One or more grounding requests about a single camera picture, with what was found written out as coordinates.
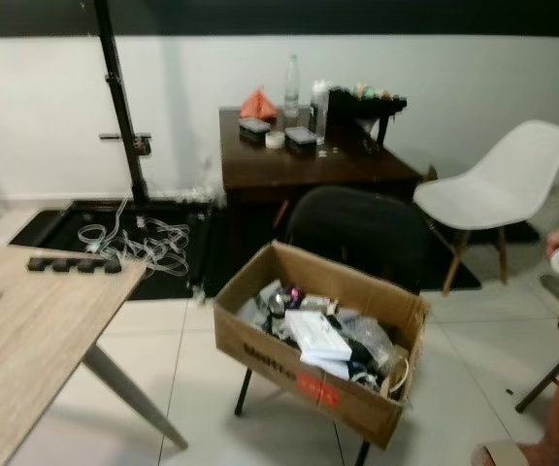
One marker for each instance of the white plastic shell chair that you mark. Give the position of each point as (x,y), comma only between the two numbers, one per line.
(503,189)

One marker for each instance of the dark wooden furniture leg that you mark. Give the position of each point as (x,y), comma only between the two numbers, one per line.
(543,383)

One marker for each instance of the black fabric chair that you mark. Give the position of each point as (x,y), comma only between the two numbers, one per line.
(357,228)

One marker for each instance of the beige slipper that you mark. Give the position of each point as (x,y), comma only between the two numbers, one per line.
(501,454)

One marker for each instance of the clear plastic bag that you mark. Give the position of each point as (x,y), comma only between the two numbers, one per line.
(369,342)

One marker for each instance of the black rack with bottles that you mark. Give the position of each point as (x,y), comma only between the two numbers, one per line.
(367,102)

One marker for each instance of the white flat carton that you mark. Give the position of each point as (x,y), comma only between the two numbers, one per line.
(316,335)

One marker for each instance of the clear tall cup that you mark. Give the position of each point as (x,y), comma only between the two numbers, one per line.
(319,107)

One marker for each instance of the black flat case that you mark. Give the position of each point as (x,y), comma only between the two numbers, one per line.
(254,127)
(301,137)

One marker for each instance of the dark brown wooden desk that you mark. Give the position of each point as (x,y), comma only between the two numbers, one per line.
(289,167)

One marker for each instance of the small white tape roll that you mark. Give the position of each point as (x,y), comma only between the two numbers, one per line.
(275,140)

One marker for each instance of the brown cardboard box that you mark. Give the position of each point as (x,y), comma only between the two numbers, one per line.
(289,374)

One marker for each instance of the clear plastic water bottle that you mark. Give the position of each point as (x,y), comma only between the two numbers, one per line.
(292,92)

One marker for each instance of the orange plastic bag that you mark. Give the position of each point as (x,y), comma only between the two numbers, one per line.
(258,105)

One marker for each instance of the black metal stand pole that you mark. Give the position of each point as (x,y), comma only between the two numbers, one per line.
(116,87)

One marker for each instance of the black power strip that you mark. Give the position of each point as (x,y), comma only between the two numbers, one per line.
(74,264)

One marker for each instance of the black floor mat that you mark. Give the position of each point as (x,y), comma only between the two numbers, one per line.
(56,225)

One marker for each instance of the light wooden table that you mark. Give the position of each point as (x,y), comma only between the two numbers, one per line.
(27,340)

